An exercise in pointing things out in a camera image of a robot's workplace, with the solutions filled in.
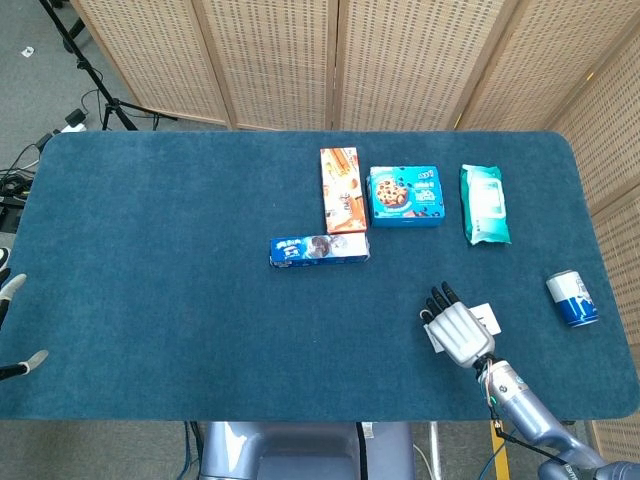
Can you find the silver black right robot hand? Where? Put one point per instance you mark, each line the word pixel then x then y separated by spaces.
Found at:
pixel 457 332

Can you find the black grey-tipped left robot hand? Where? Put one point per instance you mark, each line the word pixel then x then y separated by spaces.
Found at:
pixel 15 286

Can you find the white small box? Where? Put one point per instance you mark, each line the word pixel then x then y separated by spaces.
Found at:
pixel 487 317

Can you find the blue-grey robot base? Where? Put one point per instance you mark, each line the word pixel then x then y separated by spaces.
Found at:
pixel 280 450

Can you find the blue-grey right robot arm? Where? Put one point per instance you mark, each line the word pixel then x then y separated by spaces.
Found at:
pixel 525 405

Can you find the blue chocolate chip cookie box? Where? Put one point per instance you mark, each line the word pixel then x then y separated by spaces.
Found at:
pixel 406 197

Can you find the blue Oreo cookie pack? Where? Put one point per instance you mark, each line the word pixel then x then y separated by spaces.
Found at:
pixel 320 250

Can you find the orange biscuit box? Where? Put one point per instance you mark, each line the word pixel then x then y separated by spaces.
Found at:
pixel 342 190

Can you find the white black shoe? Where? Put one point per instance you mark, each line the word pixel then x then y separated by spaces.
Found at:
pixel 4 257

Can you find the blue white drink can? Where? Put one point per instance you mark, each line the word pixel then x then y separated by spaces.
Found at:
pixel 572 300

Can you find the metal table leg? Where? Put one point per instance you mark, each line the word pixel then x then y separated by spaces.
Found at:
pixel 435 450

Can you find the teal wet wipes pack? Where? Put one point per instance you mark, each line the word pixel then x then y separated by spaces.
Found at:
pixel 485 205

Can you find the blue felt table mat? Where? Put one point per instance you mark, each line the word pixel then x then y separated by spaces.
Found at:
pixel 175 300

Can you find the white power strip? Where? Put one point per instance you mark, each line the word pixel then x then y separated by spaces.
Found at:
pixel 72 128

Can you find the black power adapter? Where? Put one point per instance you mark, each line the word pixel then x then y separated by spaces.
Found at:
pixel 75 117

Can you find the black tripod stand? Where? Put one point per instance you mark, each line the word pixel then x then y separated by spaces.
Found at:
pixel 82 65

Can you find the white paper scrap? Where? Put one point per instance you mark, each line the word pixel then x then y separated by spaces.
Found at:
pixel 27 51

